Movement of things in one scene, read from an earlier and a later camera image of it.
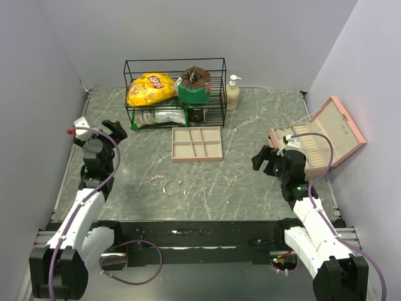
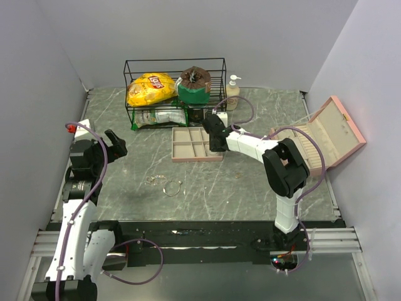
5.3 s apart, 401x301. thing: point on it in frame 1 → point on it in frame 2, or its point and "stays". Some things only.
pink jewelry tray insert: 193,144 stays
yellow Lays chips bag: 150,88 stays
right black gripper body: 277,167 → 213,147
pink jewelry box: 333,120 stays
